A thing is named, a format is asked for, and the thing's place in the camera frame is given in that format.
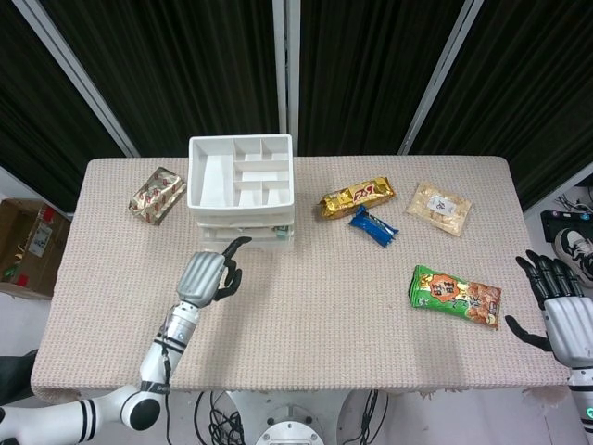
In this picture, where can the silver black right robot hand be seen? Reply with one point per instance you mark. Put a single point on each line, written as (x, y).
(572, 329)

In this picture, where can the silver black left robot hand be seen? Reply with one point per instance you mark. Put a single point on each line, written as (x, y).
(201, 278)

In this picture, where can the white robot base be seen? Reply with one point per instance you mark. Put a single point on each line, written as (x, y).
(292, 426)

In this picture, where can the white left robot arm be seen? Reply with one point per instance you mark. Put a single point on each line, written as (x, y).
(157, 357)

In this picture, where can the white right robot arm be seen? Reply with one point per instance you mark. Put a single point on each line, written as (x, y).
(581, 403)

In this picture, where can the white plastic drawer cabinet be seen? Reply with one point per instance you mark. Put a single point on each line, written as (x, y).
(218, 176)

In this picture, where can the black device with coloured rim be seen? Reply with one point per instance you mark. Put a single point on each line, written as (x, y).
(556, 221)

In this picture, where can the black white sneaker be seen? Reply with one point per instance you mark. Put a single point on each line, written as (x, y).
(574, 250)

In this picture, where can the gold red-print snack packet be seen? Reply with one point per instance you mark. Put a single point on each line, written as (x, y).
(157, 194)

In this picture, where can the green rice cracker bag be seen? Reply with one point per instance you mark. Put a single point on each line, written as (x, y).
(454, 296)

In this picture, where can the beige woven tablecloth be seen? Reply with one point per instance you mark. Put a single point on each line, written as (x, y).
(324, 315)

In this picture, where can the gold biscuit bar packet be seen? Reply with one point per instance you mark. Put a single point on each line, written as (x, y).
(357, 197)

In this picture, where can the brown cardboard box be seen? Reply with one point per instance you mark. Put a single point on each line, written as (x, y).
(28, 241)

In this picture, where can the clear bag of crackers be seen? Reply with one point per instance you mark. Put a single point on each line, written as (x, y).
(440, 208)

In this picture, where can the blue snack packet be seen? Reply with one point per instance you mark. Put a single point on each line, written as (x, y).
(373, 227)

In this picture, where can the black pleated curtain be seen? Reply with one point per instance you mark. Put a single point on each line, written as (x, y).
(533, 92)
(185, 65)
(361, 69)
(28, 116)

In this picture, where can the white metal frame post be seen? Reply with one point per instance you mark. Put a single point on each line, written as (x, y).
(286, 79)
(79, 79)
(440, 79)

